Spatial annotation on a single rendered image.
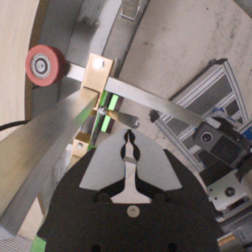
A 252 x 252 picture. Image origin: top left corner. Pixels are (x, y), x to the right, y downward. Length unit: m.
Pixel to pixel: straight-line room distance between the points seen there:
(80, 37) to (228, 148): 0.57
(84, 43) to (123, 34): 0.17
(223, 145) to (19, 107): 0.44
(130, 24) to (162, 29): 0.78
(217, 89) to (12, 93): 1.26
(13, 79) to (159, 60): 1.06
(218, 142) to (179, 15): 1.17
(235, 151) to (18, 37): 0.47
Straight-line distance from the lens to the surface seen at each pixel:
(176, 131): 1.17
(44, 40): 0.43
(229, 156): 0.27
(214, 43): 1.43
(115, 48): 0.43
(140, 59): 1.13
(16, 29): 0.32
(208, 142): 0.25
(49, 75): 0.26
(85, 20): 0.55
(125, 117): 0.15
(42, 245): 0.33
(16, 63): 0.32
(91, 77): 0.26
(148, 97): 0.28
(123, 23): 0.44
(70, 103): 0.18
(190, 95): 1.05
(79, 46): 0.54
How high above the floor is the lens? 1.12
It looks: 62 degrees down
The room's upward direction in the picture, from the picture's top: 180 degrees clockwise
